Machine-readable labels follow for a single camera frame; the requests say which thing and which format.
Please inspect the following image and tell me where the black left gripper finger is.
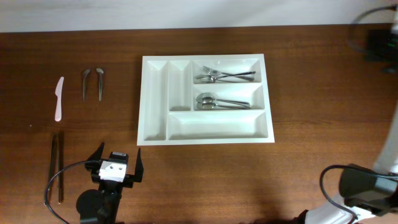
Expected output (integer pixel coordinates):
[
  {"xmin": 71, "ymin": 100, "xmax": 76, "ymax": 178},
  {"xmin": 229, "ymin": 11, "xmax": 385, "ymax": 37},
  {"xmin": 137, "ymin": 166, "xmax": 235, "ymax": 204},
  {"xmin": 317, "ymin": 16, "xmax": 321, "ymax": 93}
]
[
  {"xmin": 87, "ymin": 142, "xmax": 104, "ymax": 161},
  {"xmin": 134, "ymin": 149, "xmax": 144, "ymax": 182}
]

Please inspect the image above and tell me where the large silver spoon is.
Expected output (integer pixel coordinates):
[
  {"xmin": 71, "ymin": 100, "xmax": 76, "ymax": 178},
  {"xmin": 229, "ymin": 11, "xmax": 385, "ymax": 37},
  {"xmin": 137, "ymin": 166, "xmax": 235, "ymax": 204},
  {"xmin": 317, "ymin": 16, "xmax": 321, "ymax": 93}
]
[
  {"xmin": 197, "ymin": 103, "xmax": 250, "ymax": 110},
  {"xmin": 196, "ymin": 93, "xmax": 250, "ymax": 107}
]

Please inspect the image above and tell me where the silver fork with long handle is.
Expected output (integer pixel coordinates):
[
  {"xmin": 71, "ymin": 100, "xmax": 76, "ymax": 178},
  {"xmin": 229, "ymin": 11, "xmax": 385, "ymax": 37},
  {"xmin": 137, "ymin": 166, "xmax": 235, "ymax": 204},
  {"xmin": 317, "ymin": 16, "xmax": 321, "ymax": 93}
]
[{"xmin": 201, "ymin": 66, "xmax": 256, "ymax": 81}]

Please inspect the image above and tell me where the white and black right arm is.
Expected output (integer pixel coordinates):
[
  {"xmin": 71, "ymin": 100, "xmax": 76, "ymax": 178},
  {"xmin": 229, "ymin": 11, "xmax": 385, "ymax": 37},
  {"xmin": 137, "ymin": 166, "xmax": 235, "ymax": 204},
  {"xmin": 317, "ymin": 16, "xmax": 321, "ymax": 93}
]
[{"xmin": 291, "ymin": 28, "xmax": 397, "ymax": 224}]

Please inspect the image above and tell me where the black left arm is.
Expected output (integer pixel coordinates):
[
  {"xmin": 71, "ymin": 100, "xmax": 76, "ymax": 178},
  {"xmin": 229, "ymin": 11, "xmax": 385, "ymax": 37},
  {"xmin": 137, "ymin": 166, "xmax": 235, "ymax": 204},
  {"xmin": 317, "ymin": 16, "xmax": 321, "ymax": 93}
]
[{"xmin": 76, "ymin": 143, "xmax": 144, "ymax": 223}]

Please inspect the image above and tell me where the right dark chopstick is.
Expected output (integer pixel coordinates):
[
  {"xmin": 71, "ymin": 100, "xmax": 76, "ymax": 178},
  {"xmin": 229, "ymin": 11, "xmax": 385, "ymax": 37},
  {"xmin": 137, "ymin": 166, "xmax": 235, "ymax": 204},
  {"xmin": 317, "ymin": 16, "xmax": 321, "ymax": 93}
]
[{"xmin": 57, "ymin": 131, "xmax": 63, "ymax": 204}]

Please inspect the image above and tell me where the dark chopstick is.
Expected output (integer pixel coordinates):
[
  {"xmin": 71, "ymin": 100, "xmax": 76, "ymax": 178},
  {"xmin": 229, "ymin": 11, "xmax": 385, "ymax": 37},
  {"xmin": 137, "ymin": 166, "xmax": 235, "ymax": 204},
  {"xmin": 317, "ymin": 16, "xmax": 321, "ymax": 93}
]
[
  {"xmin": 57, "ymin": 131, "xmax": 63, "ymax": 204},
  {"xmin": 45, "ymin": 133, "xmax": 58, "ymax": 206}
]

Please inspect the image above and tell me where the left dark chopstick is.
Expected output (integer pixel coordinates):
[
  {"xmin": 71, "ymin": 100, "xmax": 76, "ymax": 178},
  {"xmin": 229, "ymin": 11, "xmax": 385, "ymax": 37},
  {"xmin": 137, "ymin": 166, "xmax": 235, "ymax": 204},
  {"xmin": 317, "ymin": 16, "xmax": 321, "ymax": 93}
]
[{"xmin": 45, "ymin": 133, "xmax": 58, "ymax": 206}]

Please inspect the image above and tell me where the white cutlery tray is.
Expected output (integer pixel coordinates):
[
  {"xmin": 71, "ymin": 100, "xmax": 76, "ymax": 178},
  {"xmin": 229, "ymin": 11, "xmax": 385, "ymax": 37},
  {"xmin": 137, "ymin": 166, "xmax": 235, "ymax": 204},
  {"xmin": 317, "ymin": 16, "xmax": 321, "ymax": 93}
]
[{"xmin": 137, "ymin": 54, "xmax": 275, "ymax": 146}]

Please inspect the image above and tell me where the pink plastic knife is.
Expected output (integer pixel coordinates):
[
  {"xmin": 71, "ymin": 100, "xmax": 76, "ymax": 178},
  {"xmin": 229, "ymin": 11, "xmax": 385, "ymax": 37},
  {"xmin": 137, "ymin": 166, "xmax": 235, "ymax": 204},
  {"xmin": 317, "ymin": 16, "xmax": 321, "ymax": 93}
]
[{"xmin": 55, "ymin": 77, "xmax": 64, "ymax": 122}]

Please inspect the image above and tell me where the left small grey spoon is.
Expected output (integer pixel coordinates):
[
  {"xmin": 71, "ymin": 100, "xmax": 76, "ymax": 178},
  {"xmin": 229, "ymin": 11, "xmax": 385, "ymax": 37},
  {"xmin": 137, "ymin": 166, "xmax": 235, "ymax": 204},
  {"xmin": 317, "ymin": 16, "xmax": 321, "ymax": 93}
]
[{"xmin": 82, "ymin": 69, "xmax": 91, "ymax": 101}]

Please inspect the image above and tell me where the small grey spoon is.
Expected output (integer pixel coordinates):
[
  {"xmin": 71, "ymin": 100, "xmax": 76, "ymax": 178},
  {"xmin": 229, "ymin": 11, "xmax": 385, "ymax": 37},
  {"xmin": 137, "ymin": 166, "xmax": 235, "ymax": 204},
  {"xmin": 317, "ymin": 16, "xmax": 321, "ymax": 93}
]
[
  {"xmin": 82, "ymin": 69, "xmax": 91, "ymax": 101},
  {"xmin": 96, "ymin": 68, "xmax": 104, "ymax": 101}
]

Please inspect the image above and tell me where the right small grey spoon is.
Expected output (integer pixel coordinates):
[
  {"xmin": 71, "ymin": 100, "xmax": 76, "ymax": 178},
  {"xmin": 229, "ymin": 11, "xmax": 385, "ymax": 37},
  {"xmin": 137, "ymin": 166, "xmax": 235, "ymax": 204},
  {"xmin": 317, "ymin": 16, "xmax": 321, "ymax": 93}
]
[{"xmin": 96, "ymin": 68, "xmax": 104, "ymax": 101}]

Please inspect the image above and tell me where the black left camera cable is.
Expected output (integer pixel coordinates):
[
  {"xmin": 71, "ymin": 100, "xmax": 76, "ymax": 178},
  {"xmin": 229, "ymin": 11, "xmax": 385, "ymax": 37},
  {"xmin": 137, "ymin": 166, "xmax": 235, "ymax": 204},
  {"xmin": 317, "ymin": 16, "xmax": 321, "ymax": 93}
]
[{"xmin": 44, "ymin": 160, "xmax": 101, "ymax": 224}]

